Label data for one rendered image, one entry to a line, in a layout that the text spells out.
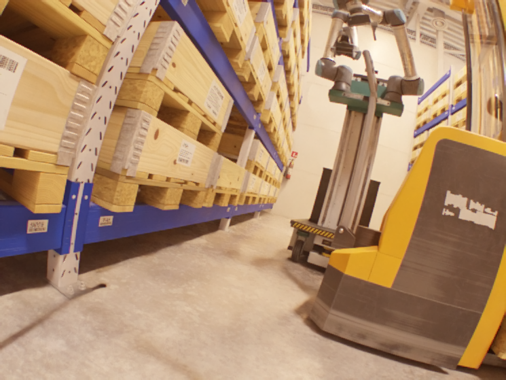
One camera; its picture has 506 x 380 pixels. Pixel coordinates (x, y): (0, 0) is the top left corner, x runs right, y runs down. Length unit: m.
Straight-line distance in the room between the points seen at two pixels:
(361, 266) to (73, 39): 1.11
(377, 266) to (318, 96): 6.42
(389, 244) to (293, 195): 5.71
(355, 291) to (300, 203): 5.68
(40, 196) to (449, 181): 1.21
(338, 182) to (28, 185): 2.12
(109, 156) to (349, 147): 1.96
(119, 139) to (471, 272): 1.27
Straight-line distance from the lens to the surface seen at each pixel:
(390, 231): 0.95
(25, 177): 0.73
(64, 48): 0.75
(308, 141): 6.75
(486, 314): 1.17
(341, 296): 1.00
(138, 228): 1.16
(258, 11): 2.11
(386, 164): 7.01
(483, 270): 1.06
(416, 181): 0.97
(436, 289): 1.01
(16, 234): 0.76
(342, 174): 2.33
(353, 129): 2.43
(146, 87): 0.89
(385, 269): 0.97
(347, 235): 1.31
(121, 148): 0.87
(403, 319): 1.02
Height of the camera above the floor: 0.47
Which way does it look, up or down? level
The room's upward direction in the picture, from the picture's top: 16 degrees clockwise
